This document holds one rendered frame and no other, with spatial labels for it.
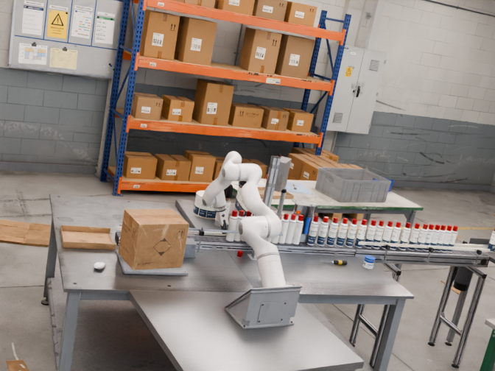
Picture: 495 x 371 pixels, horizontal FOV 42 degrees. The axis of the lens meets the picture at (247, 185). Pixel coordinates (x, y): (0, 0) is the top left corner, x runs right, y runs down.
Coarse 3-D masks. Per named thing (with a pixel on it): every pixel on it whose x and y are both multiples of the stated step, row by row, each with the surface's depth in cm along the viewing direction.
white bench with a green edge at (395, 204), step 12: (264, 180) 615; (288, 180) 633; (300, 180) 642; (312, 192) 606; (276, 204) 546; (288, 204) 553; (324, 204) 574; (336, 204) 582; (348, 204) 590; (360, 204) 597; (372, 204) 605; (384, 204) 614; (396, 204) 623; (408, 204) 631; (408, 216) 633; (408, 240) 640; (396, 264) 647
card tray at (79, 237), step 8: (64, 232) 391; (72, 232) 394; (80, 232) 396; (88, 232) 398; (96, 232) 400; (104, 232) 402; (64, 240) 379; (72, 240) 382; (80, 240) 384; (88, 240) 386; (96, 240) 388; (104, 240) 391; (80, 248) 373; (88, 248) 375; (96, 248) 376; (104, 248) 378; (112, 248) 379
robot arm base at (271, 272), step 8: (264, 256) 330; (272, 256) 330; (264, 264) 328; (272, 264) 328; (280, 264) 330; (264, 272) 327; (272, 272) 326; (280, 272) 327; (264, 280) 326; (272, 280) 324; (280, 280) 325
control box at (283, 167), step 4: (280, 160) 396; (284, 160) 399; (288, 160) 401; (280, 164) 394; (284, 164) 394; (288, 164) 402; (280, 168) 395; (284, 168) 394; (288, 168) 406; (280, 172) 395; (284, 172) 397; (288, 172) 410; (280, 176) 396; (284, 176) 400; (276, 180) 397; (280, 180) 396; (284, 180) 404; (276, 184) 398; (280, 184) 397; (284, 184) 407; (276, 188) 398; (280, 188) 398
